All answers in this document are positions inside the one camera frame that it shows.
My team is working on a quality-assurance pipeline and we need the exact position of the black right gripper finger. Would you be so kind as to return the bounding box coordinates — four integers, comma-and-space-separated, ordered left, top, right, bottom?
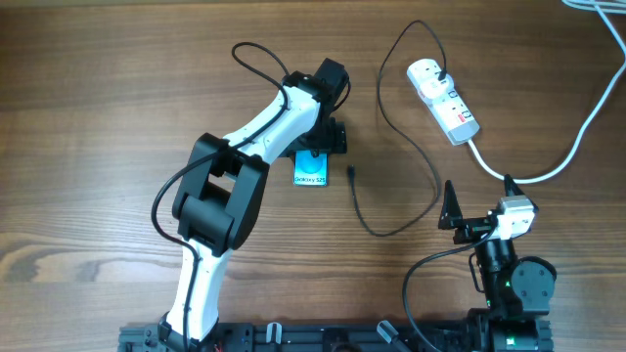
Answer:
504, 174, 523, 197
438, 180, 463, 230

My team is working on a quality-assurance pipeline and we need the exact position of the blue screen Galaxy smartphone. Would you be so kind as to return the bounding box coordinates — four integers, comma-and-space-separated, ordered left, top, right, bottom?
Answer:
292, 151, 328, 187

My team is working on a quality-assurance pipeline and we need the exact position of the black USB charging cable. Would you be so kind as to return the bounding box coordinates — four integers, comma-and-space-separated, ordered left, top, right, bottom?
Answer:
346, 20, 449, 238

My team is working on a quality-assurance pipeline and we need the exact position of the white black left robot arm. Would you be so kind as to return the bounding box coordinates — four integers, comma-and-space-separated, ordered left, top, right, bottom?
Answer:
157, 59, 349, 351

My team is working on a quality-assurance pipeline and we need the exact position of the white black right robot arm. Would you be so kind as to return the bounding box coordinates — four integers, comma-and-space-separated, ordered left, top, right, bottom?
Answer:
438, 175, 557, 352

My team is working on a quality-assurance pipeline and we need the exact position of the white USB charger plug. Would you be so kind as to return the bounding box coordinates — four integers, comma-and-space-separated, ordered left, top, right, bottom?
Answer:
417, 75, 454, 105

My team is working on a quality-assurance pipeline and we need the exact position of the white power strip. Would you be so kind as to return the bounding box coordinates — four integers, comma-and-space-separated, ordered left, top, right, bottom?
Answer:
407, 59, 480, 146

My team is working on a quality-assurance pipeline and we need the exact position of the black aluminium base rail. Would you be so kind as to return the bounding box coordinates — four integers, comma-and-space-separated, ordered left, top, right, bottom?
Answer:
117, 320, 554, 352

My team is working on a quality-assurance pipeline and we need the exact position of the white power strip cord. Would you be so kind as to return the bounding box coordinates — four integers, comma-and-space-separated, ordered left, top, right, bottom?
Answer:
467, 0, 626, 185

